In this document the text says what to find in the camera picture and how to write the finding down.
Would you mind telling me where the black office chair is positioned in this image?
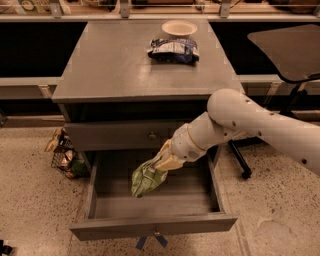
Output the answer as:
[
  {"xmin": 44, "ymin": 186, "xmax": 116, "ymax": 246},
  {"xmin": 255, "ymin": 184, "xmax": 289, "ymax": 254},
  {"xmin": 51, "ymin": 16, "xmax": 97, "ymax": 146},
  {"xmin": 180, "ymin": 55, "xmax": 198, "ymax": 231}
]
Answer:
[{"xmin": 241, "ymin": 24, "xmax": 320, "ymax": 173}]

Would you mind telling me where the green jalapeno chip bag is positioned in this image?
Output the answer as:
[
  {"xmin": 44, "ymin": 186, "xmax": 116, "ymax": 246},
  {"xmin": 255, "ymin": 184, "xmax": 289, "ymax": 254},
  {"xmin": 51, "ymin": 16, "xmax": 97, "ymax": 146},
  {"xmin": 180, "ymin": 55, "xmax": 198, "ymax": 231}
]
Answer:
[{"xmin": 131, "ymin": 160, "xmax": 168, "ymax": 198}]

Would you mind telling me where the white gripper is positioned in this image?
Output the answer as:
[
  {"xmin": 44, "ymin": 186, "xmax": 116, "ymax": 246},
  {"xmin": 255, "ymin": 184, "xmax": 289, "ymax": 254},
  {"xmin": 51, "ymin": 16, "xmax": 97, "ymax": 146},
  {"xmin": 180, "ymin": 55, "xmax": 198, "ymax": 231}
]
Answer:
[{"xmin": 153, "ymin": 112, "xmax": 239, "ymax": 171}]

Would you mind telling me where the grey metal shelf rail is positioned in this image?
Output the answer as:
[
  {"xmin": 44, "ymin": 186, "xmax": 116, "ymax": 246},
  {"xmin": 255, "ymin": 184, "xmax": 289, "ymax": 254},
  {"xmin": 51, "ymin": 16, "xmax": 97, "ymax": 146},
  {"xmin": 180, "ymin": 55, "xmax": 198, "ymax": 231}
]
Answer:
[{"xmin": 0, "ymin": 0, "xmax": 320, "ymax": 22}]

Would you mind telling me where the wire basket with snacks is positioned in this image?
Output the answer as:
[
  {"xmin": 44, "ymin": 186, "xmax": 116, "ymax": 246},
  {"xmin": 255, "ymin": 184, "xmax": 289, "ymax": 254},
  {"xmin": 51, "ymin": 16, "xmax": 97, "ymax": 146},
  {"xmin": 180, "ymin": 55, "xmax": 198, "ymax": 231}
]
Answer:
[{"xmin": 45, "ymin": 128, "xmax": 90, "ymax": 179}]

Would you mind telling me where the blue white chip bag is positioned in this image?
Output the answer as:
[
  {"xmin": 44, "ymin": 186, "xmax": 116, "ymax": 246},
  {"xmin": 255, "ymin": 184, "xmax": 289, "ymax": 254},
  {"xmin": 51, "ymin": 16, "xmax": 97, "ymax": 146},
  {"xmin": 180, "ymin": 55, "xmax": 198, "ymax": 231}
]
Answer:
[{"xmin": 147, "ymin": 38, "xmax": 200, "ymax": 65}]

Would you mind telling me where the white paper bowl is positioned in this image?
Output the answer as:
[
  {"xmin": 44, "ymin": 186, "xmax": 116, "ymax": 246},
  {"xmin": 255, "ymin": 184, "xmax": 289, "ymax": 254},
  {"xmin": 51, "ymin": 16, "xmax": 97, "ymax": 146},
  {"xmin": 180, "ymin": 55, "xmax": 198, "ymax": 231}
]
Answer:
[{"xmin": 162, "ymin": 20, "xmax": 197, "ymax": 37}]

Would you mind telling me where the grey wooden drawer cabinet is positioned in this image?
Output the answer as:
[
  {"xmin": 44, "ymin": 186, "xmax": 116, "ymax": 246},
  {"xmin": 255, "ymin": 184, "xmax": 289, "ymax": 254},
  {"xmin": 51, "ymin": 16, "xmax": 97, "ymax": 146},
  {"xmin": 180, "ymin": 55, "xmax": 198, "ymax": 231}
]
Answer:
[{"xmin": 51, "ymin": 19, "xmax": 246, "ymax": 242}]

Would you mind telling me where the open grey middle drawer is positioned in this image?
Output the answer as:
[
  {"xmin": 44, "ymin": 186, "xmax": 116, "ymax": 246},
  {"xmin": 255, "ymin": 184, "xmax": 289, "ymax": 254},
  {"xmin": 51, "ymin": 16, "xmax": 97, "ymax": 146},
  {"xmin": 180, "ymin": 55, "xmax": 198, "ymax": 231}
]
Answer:
[{"xmin": 70, "ymin": 149, "xmax": 238, "ymax": 241}]

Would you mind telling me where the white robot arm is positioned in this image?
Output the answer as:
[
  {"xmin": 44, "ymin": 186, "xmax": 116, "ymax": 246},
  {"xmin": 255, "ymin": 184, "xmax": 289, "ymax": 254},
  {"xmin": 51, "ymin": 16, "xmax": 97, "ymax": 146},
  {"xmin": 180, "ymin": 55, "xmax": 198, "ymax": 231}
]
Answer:
[{"xmin": 155, "ymin": 89, "xmax": 320, "ymax": 175}]

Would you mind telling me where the closed grey top drawer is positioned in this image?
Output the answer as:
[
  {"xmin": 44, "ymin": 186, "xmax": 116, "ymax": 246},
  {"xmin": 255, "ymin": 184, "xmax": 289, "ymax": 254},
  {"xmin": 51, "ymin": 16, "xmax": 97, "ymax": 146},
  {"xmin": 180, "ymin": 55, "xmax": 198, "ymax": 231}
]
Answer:
[{"xmin": 65, "ymin": 120, "xmax": 184, "ymax": 151}]

